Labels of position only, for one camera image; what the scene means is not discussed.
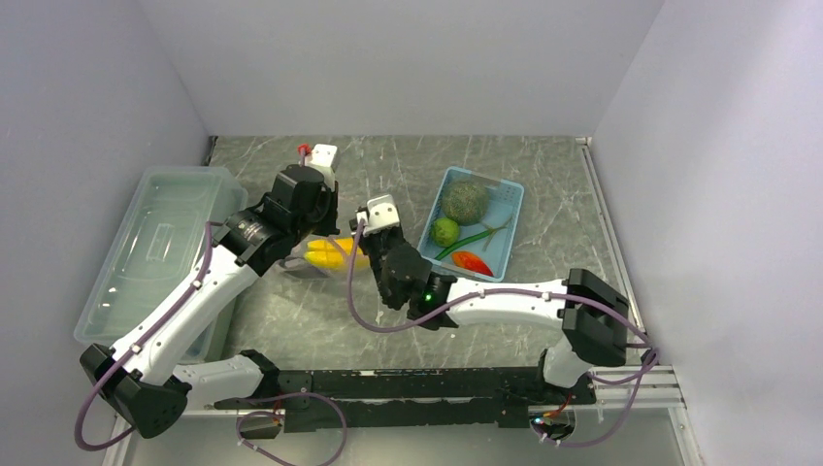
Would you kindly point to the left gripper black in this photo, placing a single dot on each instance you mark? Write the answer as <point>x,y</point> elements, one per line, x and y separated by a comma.
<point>330,195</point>

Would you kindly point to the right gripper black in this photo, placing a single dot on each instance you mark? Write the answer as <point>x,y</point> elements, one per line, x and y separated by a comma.
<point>365,240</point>

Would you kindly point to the clear zip top bag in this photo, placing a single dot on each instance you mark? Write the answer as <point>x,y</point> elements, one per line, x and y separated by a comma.
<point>296,267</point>

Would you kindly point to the yellow banana bunch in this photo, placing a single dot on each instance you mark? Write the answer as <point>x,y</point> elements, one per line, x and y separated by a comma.
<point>329,254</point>

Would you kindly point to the green chili pepper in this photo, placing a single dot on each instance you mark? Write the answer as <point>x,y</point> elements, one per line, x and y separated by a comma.
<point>487,235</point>

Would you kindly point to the green netted melon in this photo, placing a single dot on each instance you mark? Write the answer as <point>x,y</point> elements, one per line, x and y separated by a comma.
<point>465,202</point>

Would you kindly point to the light blue plastic basket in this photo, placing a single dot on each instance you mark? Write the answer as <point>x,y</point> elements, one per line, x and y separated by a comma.
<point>505,201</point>

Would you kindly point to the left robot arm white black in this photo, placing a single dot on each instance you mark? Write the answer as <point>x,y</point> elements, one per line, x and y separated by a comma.
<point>141,376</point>

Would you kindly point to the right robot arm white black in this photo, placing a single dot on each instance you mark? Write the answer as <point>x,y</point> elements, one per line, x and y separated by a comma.
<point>591,315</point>

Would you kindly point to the light green custard apple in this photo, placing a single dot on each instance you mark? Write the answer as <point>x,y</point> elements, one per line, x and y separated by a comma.
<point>444,232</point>

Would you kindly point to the clear plastic storage bin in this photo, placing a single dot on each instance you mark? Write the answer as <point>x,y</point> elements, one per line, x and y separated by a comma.
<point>156,246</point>

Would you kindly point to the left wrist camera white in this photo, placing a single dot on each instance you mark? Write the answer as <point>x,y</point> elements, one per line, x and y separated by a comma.
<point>320,155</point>

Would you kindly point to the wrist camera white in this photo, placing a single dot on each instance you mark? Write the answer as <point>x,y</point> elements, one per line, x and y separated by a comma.
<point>320,155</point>
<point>379,213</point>

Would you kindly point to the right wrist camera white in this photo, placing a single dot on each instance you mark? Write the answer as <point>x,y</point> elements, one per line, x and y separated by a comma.
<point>379,213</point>

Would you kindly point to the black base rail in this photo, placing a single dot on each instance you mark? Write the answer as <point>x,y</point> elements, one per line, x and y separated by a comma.
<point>504,396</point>

